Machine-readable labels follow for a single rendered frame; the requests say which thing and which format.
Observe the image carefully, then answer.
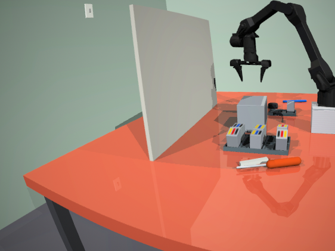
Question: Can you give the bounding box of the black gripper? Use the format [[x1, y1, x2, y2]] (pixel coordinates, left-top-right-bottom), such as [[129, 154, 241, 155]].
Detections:
[[230, 48, 271, 82]]

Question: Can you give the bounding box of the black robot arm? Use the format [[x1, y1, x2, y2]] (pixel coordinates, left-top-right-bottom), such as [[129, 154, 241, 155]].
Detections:
[[229, 0, 335, 108]]

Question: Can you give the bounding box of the orange-handled screwdriver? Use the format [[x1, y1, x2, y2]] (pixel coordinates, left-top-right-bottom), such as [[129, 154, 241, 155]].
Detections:
[[237, 157, 301, 169]]

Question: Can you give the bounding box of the white flat bar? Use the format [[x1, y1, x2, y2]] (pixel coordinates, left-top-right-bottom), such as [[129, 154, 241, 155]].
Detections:
[[239, 157, 269, 166]]

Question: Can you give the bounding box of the grey flat panel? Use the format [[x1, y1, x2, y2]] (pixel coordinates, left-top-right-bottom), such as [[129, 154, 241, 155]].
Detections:
[[129, 4, 217, 162]]

